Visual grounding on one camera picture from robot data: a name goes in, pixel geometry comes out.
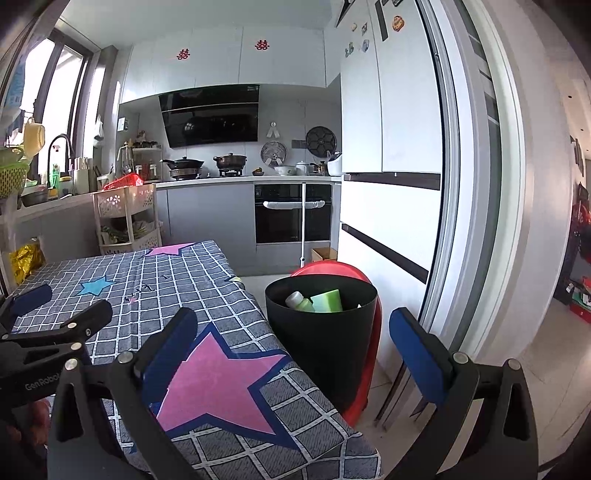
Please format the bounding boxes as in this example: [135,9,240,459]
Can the checked star tablecloth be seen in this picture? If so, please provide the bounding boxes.
[9,240,383,480]

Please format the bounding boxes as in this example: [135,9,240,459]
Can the round metal steamer rack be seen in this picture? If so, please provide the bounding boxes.
[260,141,288,167]

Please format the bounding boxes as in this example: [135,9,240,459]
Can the kitchen window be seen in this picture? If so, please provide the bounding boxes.
[0,28,107,185]

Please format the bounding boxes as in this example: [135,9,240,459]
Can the black range hood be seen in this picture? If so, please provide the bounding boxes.
[158,84,260,149]

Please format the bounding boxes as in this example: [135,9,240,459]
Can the beige storage trolley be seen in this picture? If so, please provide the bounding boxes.
[91,184,163,256]

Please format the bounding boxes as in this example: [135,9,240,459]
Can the pale bottle with white cap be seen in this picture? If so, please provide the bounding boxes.
[285,291,317,313]

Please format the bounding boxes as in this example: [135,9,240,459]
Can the dark cooking pot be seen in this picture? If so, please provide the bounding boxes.
[213,153,247,176]

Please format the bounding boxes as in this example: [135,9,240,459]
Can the black built-in oven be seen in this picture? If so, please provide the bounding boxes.
[254,183,333,245]

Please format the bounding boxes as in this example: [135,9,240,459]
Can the black trash bin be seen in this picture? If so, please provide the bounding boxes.
[264,275,379,414]

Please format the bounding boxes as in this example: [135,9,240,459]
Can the red plastic stool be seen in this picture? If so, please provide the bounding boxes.
[289,260,385,428]

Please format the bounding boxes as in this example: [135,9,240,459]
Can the black wok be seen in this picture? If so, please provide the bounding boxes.
[160,156,205,180]

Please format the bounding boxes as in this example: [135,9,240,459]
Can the green plastic basket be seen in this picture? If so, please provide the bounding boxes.
[0,147,27,197]

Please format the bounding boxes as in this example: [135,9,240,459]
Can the grey kitchen counter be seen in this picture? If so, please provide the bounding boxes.
[154,175,342,266]

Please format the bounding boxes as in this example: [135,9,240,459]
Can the spice rack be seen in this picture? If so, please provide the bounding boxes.
[131,138,163,182]

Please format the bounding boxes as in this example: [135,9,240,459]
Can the black kitchen faucet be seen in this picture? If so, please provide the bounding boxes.
[47,134,77,190]

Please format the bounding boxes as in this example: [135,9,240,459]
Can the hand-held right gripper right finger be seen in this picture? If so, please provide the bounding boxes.
[388,307,541,480]

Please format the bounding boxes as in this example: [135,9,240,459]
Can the gold foil bag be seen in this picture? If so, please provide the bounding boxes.
[9,237,46,286]

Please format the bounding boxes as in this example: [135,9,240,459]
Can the pile of red boxes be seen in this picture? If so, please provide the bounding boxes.
[563,182,591,324]

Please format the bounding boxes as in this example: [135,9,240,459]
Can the white refrigerator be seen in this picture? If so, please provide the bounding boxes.
[337,0,443,284]

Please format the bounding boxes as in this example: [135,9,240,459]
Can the white utensil holder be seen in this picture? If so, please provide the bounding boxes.
[73,157,92,195]

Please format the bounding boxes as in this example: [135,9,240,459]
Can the light green box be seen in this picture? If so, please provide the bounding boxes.
[310,289,344,314]

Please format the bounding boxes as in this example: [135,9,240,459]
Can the red plastic basket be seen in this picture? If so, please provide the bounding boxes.
[102,174,145,191]

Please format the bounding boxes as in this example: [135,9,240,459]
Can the white mop pole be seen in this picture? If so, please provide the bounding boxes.
[298,183,309,268]

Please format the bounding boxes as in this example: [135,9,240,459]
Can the white upper cabinets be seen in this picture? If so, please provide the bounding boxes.
[119,25,342,104]

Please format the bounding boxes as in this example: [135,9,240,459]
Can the round black baking tray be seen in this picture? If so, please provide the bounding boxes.
[305,126,338,157]

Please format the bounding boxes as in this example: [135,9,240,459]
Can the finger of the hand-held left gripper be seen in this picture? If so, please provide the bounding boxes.
[0,300,114,358]
[0,284,54,326]

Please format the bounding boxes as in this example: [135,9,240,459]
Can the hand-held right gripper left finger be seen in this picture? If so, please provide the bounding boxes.
[46,307,204,480]

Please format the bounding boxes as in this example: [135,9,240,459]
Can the person's left hand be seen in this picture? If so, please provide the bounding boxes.
[7,399,51,446]

